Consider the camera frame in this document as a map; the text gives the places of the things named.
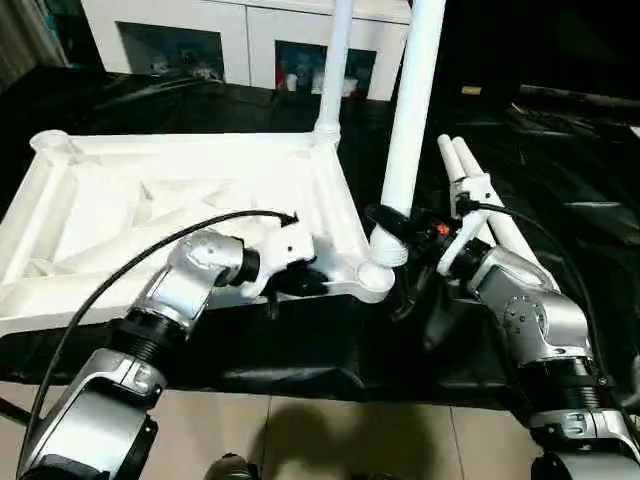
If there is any white plastic table top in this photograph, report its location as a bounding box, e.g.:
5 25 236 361
0 128 397 337

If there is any arm thick black cable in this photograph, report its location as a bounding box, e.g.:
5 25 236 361
462 199 617 401
23 209 301 451

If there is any white cabinet with glass doors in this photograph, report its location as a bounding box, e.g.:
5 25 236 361
82 0 412 102

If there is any white plastic table leg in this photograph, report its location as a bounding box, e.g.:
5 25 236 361
368 0 447 272
312 0 356 150
451 137 539 264
436 134 469 184

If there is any dark rounded robot foot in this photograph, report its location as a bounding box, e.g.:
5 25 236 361
207 452 260 480

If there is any grey curtain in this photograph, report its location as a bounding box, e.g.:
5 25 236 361
0 0 69 94

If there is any right arm thick black cable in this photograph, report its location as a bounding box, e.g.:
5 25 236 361
462 199 617 401

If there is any left arm thick black cable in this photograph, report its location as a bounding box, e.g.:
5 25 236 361
23 209 301 451

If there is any black shiny mat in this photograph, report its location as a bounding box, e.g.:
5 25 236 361
0 64 640 416

